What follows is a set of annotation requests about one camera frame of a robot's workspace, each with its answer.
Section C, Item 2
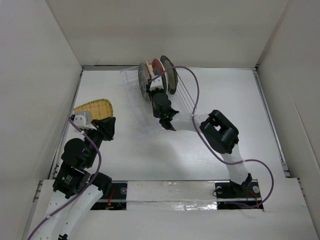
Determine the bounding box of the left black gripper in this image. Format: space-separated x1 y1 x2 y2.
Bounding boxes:
84 115 116 166

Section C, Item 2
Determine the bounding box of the brown rimmed cream plate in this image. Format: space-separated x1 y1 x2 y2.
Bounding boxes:
160 55 178 95

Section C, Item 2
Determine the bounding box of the grey reindeer pattern plate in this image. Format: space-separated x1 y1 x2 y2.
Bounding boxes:
138 62 151 102

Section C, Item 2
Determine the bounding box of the red teal floral plate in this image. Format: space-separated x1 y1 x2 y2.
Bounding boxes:
151 58 168 93

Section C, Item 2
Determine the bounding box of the square bamboo tray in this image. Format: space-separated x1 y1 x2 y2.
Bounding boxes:
73 98 114 120
144 61 155 79

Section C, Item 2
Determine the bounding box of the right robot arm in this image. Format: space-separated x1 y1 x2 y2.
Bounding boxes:
149 92 252 199

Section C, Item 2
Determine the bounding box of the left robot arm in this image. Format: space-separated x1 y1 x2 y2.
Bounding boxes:
28 114 116 240

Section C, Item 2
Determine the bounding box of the white wire dish rack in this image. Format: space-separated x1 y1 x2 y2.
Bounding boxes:
120 66 195 135

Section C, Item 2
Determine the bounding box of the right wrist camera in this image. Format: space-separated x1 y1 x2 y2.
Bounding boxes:
148 76 164 92

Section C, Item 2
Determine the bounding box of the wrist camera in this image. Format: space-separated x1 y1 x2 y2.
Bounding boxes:
148 76 164 92
70 111 96 130

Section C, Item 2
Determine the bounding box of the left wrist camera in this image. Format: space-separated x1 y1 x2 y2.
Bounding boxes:
70 111 96 130

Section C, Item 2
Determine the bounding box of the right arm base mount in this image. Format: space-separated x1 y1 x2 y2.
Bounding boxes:
212 179 263 210

